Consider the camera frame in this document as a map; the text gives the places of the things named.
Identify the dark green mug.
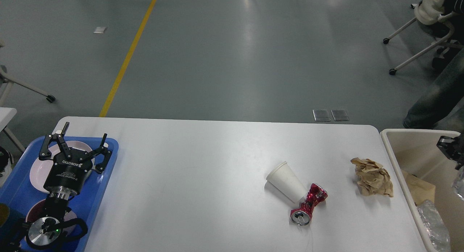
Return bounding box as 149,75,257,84
0,203,25,245

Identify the crushed red can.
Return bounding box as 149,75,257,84
290,183,328,226

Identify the foil large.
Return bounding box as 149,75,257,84
417,199,451,252

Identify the floor outlet plate right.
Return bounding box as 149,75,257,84
330,109,350,121

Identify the office chair right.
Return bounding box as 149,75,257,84
382,0,463,76

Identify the foil small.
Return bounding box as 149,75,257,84
451,167,464,201

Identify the brown paper bag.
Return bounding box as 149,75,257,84
401,169,436,206

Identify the white side table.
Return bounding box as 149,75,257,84
0,107,25,153

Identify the white paper cup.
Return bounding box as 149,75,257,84
266,162,308,203

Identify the brown paper ball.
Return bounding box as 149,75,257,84
350,157,393,198

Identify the pink plate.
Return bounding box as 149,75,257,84
29,141,92,194

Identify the beige plastic bin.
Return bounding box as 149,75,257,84
381,129,464,252

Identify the green plate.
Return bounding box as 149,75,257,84
84,151,96,177

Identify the pink mug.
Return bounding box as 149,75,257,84
25,199,77,236

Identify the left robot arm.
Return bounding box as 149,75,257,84
1,123,118,252

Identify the floor outlet plate left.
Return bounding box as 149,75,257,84
312,109,331,122

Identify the person in jeans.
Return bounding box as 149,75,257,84
403,50,464,133

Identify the floor outlet plate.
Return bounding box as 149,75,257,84
312,109,331,122
330,109,350,121

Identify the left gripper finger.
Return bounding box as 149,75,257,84
38,122,71,162
78,133,112,175

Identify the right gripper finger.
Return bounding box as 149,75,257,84
436,133,464,170

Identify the blue plastic tray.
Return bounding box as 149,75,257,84
0,136,119,252

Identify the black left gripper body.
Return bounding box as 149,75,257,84
43,150,88,199

